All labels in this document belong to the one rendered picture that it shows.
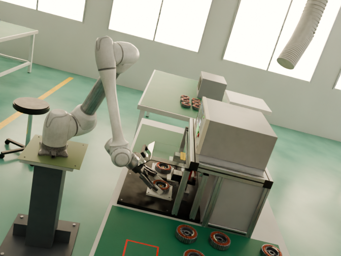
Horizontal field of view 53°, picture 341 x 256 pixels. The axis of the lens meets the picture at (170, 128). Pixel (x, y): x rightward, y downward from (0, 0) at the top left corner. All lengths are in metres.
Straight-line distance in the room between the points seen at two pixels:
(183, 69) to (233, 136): 4.87
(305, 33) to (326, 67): 4.06
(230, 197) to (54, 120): 1.15
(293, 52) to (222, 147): 1.38
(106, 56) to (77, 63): 5.03
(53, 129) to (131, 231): 0.84
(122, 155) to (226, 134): 0.55
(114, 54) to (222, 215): 1.06
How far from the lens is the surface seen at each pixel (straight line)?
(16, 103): 3.57
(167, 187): 2.06
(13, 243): 2.75
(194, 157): 1.80
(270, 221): 2.26
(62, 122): 2.21
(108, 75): 1.93
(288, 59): 2.97
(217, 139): 1.82
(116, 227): 1.78
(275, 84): 6.89
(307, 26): 3.10
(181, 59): 6.60
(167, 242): 1.77
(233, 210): 1.92
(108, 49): 1.93
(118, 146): 1.80
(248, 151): 1.87
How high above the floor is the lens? 1.86
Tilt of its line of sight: 21 degrees down
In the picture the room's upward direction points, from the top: 15 degrees clockwise
